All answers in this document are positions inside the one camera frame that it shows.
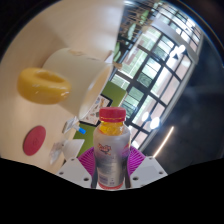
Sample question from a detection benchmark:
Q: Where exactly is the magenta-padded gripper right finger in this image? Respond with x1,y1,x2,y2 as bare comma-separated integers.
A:
126,145,169,189

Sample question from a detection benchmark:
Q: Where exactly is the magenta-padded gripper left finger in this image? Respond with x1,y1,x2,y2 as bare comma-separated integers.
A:
55,146,98,190

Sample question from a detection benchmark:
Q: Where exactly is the red-capped clear drink bottle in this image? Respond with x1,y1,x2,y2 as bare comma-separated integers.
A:
92,106,132,191

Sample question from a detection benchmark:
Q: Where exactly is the curved linear ceiling light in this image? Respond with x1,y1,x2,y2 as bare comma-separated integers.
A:
152,125,175,159

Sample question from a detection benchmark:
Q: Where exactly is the small blue-capped tube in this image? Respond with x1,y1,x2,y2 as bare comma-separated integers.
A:
73,124,87,135

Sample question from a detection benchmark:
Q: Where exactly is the small white flat device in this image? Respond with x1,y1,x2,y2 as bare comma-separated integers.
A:
62,118,80,134

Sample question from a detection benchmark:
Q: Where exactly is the group of pendant lamps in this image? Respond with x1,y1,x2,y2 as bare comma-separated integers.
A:
139,44,188,131

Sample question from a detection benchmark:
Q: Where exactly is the flat round red coaster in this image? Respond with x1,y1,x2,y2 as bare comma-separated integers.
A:
22,125,47,157

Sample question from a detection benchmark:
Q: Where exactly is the large black-framed window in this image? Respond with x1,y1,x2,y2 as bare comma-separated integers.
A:
109,3,204,151

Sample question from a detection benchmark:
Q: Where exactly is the group of green-seated wooden chairs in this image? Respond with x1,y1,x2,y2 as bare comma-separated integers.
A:
113,8,151,63

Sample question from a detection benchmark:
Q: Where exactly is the cream mug with yellow handle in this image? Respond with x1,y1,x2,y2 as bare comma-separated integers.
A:
17,47,114,120

